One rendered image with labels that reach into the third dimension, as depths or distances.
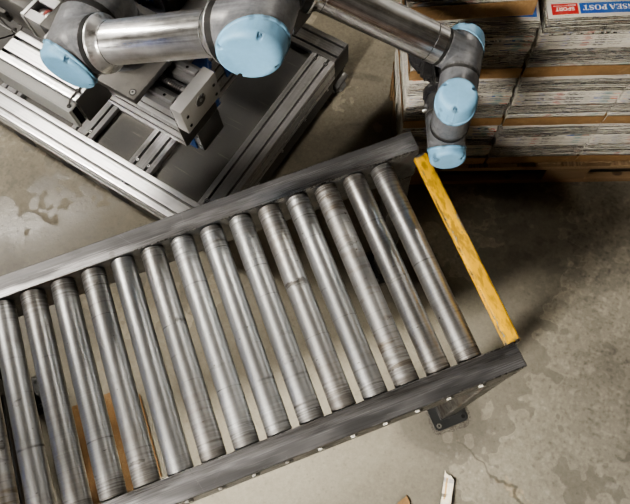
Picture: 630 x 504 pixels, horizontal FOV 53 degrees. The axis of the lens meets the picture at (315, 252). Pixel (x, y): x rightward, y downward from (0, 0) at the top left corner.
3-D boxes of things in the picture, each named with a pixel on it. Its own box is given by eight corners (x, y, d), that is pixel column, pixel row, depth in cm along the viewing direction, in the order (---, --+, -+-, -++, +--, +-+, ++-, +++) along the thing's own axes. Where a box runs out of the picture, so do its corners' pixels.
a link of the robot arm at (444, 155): (472, 150, 121) (464, 171, 129) (466, 102, 125) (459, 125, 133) (431, 152, 122) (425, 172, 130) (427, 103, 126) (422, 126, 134)
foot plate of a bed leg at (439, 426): (455, 379, 196) (455, 378, 195) (475, 423, 191) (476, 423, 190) (416, 394, 195) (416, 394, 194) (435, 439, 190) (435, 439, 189)
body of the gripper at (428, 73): (458, 33, 131) (464, 82, 126) (452, 60, 139) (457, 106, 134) (421, 35, 131) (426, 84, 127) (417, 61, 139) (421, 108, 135)
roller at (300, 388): (253, 211, 136) (239, 206, 131) (331, 421, 119) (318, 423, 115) (236, 222, 137) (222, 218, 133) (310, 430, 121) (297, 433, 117)
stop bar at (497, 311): (426, 155, 134) (428, 150, 133) (520, 341, 119) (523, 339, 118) (412, 160, 134) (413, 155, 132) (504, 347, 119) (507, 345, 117)
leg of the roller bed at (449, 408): (449, 396, 194) (499, 352, 131) (457, 414, 192) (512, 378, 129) (432, 403, 194) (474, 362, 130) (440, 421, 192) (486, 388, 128)
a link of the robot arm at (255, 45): (88, 38, 137) (313, 13, 113) (64, 95, 132) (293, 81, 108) (48, -3, 127) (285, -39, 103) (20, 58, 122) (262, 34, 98)
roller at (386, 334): (336, 183, 138) (329, 175, 133) (424, 385, 122) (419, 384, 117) (316, 193, 139) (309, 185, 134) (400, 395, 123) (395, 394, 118)
